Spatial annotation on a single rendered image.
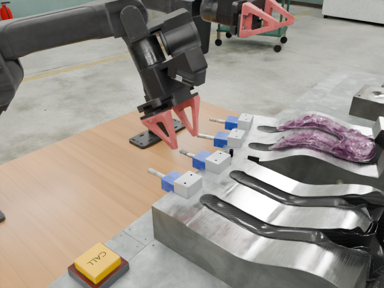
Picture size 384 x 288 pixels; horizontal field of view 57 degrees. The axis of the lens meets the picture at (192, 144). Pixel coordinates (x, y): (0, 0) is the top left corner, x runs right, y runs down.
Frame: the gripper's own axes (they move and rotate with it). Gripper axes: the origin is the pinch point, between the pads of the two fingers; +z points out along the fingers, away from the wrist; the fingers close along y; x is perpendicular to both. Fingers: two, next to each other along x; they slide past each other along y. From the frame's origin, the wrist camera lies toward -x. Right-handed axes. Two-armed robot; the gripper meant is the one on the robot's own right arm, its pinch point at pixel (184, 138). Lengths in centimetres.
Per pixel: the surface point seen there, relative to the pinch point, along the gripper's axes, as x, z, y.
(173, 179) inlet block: 7.3, 7.8, -0.8
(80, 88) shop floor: 279, -44, 151
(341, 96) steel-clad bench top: 7, 20, 93
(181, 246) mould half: 3.8, 18.6, -8.4
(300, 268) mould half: -20.6, 21.1, -8.2
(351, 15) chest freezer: 173, 3, 659
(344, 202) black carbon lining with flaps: -20.1, 22.0, 11.9
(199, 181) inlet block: 2.4, 9.8, 1.2
